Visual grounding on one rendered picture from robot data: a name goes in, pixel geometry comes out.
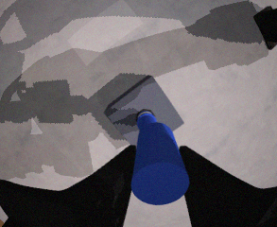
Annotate dark blue cylinder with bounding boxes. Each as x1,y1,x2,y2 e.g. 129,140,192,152
131,122,190,205

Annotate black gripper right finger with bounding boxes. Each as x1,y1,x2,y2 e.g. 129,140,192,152
180,145,277,227

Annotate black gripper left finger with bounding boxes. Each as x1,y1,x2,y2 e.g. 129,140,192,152
0,145,135,227

